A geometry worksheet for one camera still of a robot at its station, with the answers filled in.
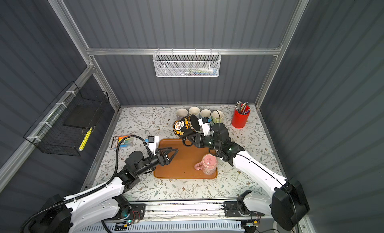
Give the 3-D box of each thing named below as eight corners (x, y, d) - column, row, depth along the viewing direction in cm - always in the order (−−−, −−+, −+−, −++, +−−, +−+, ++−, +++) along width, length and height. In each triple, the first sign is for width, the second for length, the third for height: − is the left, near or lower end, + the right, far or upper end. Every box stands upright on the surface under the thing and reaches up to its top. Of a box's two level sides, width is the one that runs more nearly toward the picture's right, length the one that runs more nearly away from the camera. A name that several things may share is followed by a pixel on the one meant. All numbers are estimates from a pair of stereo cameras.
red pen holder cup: (233, 129, 109) (238, 113, 96) (230, 116, 116) (234, 100, 103) (245, 129, 109) (252, 113, 96) (241, 116, 116) (247, 100, 103)
